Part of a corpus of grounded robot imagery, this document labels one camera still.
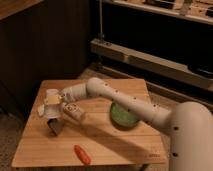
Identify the small dark metal box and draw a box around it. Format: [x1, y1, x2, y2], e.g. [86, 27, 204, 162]
[47, 118, 64, 136]

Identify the white ceramic cup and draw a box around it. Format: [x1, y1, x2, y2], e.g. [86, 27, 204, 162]
[44, 89, 60, 119]

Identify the white eraser block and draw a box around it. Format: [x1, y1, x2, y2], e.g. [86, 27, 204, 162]
[37, 105, 44, 117]

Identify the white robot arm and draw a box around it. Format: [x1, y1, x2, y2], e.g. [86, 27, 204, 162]
[44, 77, 213, 171]

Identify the orange carrot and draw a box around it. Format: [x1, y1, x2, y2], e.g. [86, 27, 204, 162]
[74, 145, 91, 165]

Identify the wooden table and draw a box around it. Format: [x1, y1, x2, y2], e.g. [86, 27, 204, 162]
[12, 79, 167, 168]

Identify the white tube bottle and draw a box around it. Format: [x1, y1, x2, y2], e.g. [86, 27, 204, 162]
[62, 103, 85, 122]

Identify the grey metal shelf rack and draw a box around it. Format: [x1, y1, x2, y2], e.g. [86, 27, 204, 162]
[90, 0, 213, 111]

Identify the dark wooden cabinet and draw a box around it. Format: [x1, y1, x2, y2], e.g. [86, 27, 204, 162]
[0, 0, 90, 116]

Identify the green bowl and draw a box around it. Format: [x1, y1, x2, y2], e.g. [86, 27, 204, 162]
[110, 103, 139, 128]

